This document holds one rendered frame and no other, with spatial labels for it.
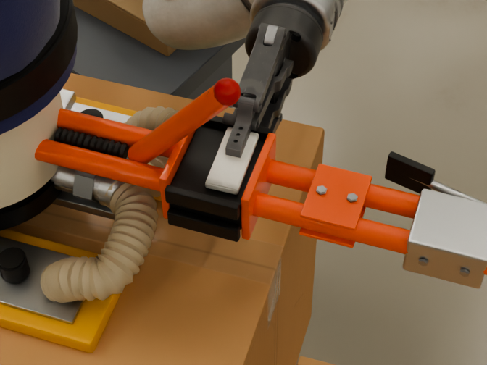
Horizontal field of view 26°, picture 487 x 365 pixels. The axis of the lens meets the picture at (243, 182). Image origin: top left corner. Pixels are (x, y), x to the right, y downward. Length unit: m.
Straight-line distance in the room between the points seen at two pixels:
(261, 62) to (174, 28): 0.28
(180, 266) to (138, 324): 0.08
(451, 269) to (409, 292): 1.41
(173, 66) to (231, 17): 0.50
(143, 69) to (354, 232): 0.83
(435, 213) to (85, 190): 0.34
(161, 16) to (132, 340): 0.41
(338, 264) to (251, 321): 1.34
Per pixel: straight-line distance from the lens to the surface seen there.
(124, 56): 1.72
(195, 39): 1.25
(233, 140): 0.94
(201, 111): 0.89
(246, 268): 1.06
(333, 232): 0.93
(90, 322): 1.02
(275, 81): 1.01
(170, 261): 1.07
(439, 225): 0.92
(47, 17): 0.89
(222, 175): 0.93
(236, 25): 1.21
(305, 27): 1.06
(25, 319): 1.03
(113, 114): 1.17
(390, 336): 2.28
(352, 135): 2.60
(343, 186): 0.94
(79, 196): 1.04
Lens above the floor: 1.95
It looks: 52 degrees down
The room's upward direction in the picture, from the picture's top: straight up
